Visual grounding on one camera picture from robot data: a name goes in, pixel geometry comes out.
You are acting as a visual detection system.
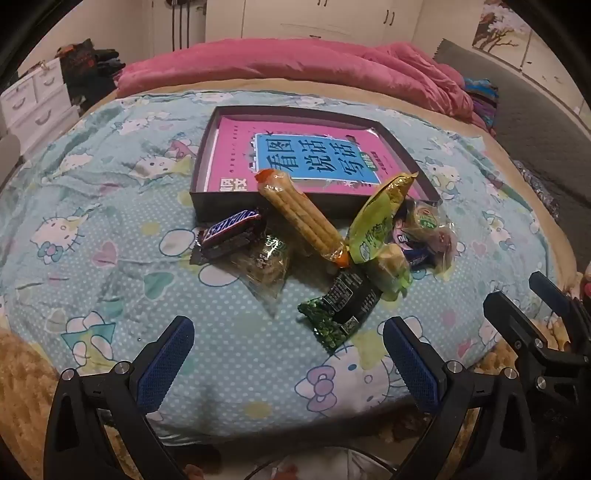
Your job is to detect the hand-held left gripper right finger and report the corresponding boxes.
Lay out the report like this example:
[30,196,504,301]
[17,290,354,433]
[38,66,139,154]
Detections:
[382,316,539,480]

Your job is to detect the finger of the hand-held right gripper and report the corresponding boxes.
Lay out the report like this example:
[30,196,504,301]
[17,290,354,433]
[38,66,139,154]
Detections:
[482,291,573,370]
[529,271,591,344]

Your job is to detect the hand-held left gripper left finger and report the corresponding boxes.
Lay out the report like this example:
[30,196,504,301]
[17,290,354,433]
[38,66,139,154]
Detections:
[43,315,197,480]

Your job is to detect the black green pea packet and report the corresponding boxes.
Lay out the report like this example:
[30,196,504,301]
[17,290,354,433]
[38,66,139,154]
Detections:
[298,269,384,355]

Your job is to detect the clear packet of pink pastry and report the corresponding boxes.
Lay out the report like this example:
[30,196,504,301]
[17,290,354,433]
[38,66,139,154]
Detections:
[431,226,459,278]

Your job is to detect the blue cookie packet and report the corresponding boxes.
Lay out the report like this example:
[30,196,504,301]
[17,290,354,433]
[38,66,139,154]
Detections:
[392,203,437,271]

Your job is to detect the clear pastry packet green label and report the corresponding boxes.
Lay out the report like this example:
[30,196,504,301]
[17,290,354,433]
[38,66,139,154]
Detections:
[410,199,444,241]

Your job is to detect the clear packet of nut cake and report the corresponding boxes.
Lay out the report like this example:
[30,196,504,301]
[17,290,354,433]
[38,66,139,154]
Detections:
[235,233,296,317]

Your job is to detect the brown chocolate bar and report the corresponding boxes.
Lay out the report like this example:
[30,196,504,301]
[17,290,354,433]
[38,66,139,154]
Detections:
[191,209,269,266]

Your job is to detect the yellow green snack packet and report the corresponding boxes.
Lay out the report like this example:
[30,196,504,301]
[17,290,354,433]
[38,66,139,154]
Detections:
[346,172,420,265]

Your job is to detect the dark shallow cardboard box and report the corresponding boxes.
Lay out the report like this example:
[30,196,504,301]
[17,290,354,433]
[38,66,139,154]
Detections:
[189,106,441,221]

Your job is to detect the biscuit stick pack orange ends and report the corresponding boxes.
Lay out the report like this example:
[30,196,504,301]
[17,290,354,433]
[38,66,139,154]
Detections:
[255,168,350,269]

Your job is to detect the dark patterned cloth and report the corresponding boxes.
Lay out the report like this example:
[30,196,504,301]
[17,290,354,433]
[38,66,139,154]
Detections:
[512,159,561,227]

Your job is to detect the light blue cat print bedsheet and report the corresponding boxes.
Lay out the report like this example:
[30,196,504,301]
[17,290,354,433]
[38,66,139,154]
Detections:
[0,88,568,439]

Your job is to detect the grey padded headboard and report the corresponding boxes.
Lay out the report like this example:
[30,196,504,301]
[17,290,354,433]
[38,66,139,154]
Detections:
[434,39,591,217]

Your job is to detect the colourful striped cloth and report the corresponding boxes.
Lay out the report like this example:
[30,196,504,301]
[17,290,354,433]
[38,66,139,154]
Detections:
[462,76,502,137]

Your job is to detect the pink book with blue label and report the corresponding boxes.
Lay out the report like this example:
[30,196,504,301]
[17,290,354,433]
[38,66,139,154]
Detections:
[205,115,426,197]

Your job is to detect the white drawer cabinet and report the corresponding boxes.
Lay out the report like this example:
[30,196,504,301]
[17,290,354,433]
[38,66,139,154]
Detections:
[0,58,81,158]

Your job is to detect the dark clothes pile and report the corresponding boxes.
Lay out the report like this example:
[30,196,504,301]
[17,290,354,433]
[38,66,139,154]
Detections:
[55,39,127,116]

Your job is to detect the pink blanket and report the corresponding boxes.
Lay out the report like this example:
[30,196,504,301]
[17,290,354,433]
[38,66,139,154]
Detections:
[113,38,476,127]

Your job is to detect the white wardrobe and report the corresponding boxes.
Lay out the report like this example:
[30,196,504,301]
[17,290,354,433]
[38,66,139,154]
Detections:
[205,0,437,47]

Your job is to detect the black hanging straps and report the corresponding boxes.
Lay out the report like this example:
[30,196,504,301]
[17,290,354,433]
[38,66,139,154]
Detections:
[168,0,192,51]

